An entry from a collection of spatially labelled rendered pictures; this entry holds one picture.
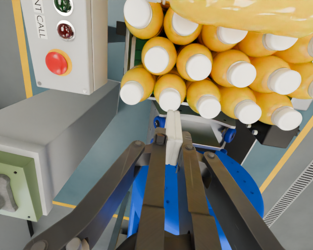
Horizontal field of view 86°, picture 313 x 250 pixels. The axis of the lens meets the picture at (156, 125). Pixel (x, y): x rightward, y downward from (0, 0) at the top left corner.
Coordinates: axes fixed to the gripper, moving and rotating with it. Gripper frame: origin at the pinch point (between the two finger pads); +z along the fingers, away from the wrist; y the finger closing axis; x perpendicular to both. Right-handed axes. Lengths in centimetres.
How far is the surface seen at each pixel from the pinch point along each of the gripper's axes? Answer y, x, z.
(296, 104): 40, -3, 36
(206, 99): 6.0, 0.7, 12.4
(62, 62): -18.7, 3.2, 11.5
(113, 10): -45, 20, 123
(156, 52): -3.7, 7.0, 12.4
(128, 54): -10.9, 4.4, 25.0
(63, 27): -17.9, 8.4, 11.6
